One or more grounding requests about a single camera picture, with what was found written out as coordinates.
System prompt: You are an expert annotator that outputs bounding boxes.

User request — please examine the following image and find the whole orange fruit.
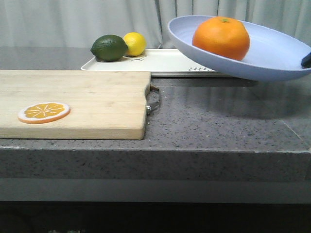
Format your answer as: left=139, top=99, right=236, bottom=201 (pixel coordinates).
left=192, top=17, right=250, bottom=61

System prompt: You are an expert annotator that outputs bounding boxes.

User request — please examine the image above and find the green lime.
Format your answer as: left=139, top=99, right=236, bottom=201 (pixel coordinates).
left=90, top=34, right=128, bottom=62

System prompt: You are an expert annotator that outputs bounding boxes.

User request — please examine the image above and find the orange slice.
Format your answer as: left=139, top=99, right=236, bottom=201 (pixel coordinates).
left=18, top=102, right=70, bottom=124

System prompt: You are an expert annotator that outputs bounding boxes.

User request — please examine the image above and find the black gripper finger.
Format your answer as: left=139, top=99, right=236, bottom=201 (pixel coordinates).
left=301, top=52, right=311, bottom=68

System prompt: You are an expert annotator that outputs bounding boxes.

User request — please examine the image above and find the metal cutting board handle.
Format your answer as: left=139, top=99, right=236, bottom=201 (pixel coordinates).
left=146, top=84, right=161, bottom=115

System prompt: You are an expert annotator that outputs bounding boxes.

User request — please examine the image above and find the white rectangular tray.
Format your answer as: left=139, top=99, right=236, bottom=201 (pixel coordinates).
left=81, top=49, right=228, bottom=78

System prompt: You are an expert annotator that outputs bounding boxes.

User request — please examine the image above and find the grey curtain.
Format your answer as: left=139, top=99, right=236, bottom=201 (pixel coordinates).
left=0, top=0, right=311, bottom=49

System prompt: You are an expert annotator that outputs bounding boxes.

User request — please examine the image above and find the yellow lemon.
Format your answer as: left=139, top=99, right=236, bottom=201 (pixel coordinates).
left=123, top=32, right=147, bottom=56

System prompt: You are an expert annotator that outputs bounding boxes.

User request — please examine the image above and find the wooden cutting board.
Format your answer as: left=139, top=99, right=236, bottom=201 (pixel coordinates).
left=0, top=70, right=151, bottom=140

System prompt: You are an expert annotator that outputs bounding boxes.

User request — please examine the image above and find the light blue plate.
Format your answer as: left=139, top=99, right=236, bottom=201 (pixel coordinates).
left=168, top=15, right=311, bottom=82

